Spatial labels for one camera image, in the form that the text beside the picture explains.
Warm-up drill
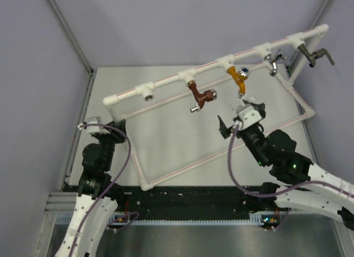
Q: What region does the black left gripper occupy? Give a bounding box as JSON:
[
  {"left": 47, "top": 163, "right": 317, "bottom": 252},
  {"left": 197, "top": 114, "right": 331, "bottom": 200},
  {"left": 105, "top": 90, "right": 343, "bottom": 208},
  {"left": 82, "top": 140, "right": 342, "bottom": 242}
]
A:
[{"left": 96, "top": 120, "right": 127, "bottom": 171}]

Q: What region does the white plastic faucet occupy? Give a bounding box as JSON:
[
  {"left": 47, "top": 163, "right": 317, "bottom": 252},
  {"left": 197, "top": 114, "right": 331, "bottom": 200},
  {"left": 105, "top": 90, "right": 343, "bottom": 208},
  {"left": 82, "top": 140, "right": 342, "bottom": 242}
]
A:
[{"left": 247, "top": 96, "right": 256, "bottom": 102}]

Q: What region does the brown faucet chrome knob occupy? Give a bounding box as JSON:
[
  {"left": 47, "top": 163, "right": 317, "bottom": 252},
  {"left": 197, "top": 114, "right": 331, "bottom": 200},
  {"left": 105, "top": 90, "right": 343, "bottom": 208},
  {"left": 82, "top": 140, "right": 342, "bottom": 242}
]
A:
[{"left": 188, "top": 81, "right": 217, "bottom": 113}]

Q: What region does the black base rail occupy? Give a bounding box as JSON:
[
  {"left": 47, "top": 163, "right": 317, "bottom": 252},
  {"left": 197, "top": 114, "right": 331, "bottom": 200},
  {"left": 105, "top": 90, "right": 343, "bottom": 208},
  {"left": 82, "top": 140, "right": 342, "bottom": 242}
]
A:
[{"left": 118, "top": 186, "right": 287, "bottom": 221}]

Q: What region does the white slotted cable duct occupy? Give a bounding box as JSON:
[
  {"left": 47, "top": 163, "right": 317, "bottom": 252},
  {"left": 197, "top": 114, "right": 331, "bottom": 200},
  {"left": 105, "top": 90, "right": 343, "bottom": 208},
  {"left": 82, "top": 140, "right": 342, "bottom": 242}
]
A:
[{"left": 55, "top": 213, "right": 280, "bottom": 229}]

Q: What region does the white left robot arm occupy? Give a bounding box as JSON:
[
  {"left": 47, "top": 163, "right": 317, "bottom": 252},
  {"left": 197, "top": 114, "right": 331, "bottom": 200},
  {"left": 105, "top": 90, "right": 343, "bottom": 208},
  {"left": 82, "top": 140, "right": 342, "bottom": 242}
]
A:
[{"left": 55, "top": 117, "right": 127, "bottom": 256}]

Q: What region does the chrome lever faucet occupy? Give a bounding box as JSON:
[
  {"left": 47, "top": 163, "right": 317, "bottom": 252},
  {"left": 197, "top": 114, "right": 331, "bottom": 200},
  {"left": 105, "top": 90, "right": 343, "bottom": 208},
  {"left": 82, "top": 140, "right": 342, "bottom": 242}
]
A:
[{"left": 264, "top": 49, "right": 287, "bottom": 77}]

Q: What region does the dark grey lever faucet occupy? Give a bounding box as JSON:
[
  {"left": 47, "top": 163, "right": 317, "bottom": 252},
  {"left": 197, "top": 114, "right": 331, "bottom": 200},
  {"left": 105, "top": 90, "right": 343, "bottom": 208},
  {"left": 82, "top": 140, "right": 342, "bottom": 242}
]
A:
[{"left": 298, "top": 44, "right": 335, "bottom": 68}]

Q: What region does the orange faucet blue cap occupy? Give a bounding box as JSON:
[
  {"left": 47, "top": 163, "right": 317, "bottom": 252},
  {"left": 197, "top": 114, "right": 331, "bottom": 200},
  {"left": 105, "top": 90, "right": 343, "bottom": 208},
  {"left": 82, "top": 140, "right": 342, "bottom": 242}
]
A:
[{"left": 227, "top": 66, "right": 251, "bottom": 98}]

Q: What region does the white pipe frame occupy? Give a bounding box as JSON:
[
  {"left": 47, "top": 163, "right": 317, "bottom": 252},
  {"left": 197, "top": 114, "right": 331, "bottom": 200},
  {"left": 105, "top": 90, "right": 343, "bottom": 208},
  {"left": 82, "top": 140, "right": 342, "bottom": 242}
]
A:
[{"left": 102, "top": 23, "right": 330, "bottom": 191}]

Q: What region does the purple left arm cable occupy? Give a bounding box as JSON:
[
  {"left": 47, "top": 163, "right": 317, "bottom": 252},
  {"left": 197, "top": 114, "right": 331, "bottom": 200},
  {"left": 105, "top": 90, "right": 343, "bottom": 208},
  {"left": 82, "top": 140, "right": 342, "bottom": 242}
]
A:
[{"left": 67, "top": 124, "right": 140, "bottom": 257}]

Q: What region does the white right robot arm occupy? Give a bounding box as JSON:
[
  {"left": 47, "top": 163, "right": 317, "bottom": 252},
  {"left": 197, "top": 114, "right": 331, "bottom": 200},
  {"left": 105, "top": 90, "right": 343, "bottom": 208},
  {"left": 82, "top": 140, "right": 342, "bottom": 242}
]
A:
[{"left": 219, "top": 100, "right": 353, "bottom": 230}]

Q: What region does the aluminium frame rail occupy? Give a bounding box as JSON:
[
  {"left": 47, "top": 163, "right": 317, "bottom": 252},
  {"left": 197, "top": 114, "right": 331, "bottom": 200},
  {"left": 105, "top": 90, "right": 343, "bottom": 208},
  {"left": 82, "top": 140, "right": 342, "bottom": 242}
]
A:
[{"left": 45, "top": 192, "right": 77, "bottom": 214}]

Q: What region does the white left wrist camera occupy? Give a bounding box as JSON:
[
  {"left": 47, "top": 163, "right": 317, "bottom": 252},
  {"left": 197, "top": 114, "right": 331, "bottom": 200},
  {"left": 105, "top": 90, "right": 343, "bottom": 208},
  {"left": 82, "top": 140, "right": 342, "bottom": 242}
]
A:
[{"left": 77, "top": 116, "right": 109, "bottom": 135}]

